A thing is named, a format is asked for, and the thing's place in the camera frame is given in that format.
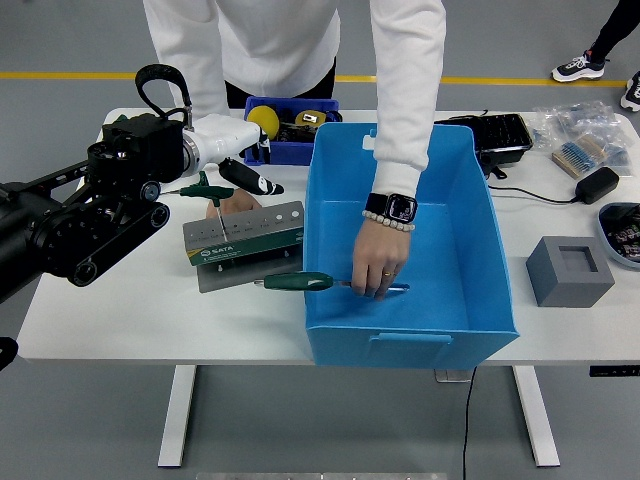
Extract person's left hand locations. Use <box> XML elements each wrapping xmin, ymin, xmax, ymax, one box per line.
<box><xmin>351</xmin><ymin>219</ymin><xmax>412</xmax><ymax>301</ymax></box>

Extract person's right hand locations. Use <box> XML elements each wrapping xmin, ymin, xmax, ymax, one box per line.
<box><xmin>206</xmin><ymin>188</ymin><xmax>262</xmax><ymax>220</ymax></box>

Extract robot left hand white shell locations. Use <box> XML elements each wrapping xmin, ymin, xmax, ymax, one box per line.
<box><xmin>192</xmin><ymin>113</ymin><xmax>285</xmax><ymax>197</ymax></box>

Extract thin green T-handle hex key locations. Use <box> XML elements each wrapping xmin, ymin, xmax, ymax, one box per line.
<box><xmin>178</xmin><ymin>184</ymin><xmax>237</xmax><ymax>241</ymax></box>

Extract green metal hex key stand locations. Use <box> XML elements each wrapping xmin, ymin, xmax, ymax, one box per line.
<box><xmin>182</xmin><ymin>200</ymin><xmax>306</xmax><ymax>294</ymax></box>

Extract large green T-handle hex key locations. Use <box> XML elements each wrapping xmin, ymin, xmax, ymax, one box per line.
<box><xmin>252</xmin><ymin>270</ymin><xmax>411</xmax><ymax>296</ymax></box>

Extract large blue plastic box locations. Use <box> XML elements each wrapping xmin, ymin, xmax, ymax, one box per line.
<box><xmin>303</xmin><ymin>122</ymin><xmax>521</xmax><ymax>370</ymax></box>

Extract yellow ball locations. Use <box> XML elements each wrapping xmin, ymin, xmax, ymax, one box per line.
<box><xmin>247</xmin><ymin>105</ymin><xmax>280</xmax><ymax>141</ymax></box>

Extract black smartwatch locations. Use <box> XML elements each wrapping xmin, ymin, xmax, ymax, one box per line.
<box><xmin>363</xmin><ymin>192</ymin><xmax>419</xmax><ymax>224</ymax></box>

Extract small blue parts bin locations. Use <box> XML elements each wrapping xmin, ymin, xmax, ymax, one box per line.
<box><xmin>243</xmin><ymin>96</ymin><xmax>341</xmax><ymax>166</ymax></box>

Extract dark metal parts pile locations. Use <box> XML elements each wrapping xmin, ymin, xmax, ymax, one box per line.
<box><xmin>277</xmin><ymin>122</ymin><xmax>319</xmax><ymax>146</ymax></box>

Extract yellow tape measure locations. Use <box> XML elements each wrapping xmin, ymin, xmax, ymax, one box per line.
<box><xmin>294</xmin><ymin>109</ymin><xmax>326</xmax><ymax>129</ymax></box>

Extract person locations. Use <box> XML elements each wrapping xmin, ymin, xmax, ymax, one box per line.
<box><xmin>142</xmin><ymin>0</ymin><xmax>447</xmax><ymax>301</ymax></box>
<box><xmin>551</xmin><ymin>0</ymin><xmax>640</xmax><ymax>112</ymax></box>

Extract black plastic tray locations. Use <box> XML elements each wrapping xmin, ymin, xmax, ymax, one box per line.
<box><xmin>434</xmin><ymin>113</ymin><xmax>534</xmax><ymax>181</ymax></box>

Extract grey hollow foam block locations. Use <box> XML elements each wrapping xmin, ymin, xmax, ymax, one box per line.
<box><xmin>525</xmin><ymin>235</ymin><xmax>616</xmax><ymax>308</ymax></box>

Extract white table leg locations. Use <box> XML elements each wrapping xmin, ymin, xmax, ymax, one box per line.
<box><xmin>157</xmin><ymin>364</ymin><xmax>197</xmax><ymax>469</ymax></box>
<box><xmin>510</xmin><ymin>365</ymin><xmax>560</xmax><ymax>469</ymax></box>

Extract blue resistor strip bundle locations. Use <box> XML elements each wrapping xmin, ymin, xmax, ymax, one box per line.
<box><xmin>551</xmin><ymin>134</ymin><xmax>609</xmax><ymax>179</ymax></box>

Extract black power adapter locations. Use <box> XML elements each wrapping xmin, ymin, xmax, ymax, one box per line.
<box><xmin>574</xmin><ymin>166</ymin><xmax>621</xmax><ymax>205</ymax></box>

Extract light blue bowl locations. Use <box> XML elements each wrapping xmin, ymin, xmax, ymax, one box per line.
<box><xmin>597</xmin><ymin>201</ymin><xmax>640</xmax><ymax>271</ymax></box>

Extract clear plastic parts bag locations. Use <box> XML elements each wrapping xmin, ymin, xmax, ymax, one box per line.
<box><xmin>589</xmin><ymin>122</ymin><xmax>634</xmax><ymax>167</ymax></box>
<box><xmin>530</xmin><ymin>99</ymin><xmax>621</xmax><ymax>146</ymax></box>

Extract small circuit boards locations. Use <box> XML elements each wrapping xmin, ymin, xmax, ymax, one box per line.
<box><xmin>602</xmin><ymin>207</ymin><xmax>640</xmax><ymax>262</ymax></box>

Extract black table control panel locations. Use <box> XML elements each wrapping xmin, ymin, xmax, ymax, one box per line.
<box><xmin>588</xmin><ymin>365</ymin><xmax>640</xmax><ymax>377</ymax></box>

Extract white black sneaker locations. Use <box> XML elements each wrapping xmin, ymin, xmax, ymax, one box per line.
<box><xmin>551</xmin><ymin>49</ymin><xmax>609</xmax><ymax>83</ymax></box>
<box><xmin>619</xmin><ymin>69</ymin><xmax>640</xmax><ymax>112</ymax></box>

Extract white bead bracelet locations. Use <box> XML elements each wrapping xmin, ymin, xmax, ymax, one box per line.
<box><xmin>361</xmin><ymin>209</ymin><xmax>416</xmax><ymax>233</ymax></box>

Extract small green T-handle hex key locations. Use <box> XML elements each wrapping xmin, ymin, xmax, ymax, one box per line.
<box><xmin>167</xmin><ymin>171</ymin><xmax>210</xmax><ymax>195</ymax></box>

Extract grey table bracket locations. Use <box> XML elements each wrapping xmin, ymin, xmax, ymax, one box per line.
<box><xmin>433</xmin><ymin>368</ymin><xmax>474</xmax><ymax>384</ymax></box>

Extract black adapter cord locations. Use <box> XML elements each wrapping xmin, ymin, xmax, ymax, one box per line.
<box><xmin>487</xmin><ymin>182</ymin><xmax>581</xmax><ymax>205</ymax></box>

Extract black hanging floor cable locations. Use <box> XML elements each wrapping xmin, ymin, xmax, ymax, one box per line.
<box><xmin>460</xmin><ymin>368</ymin><xmax>477</xmax><ymax>480</ymax></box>

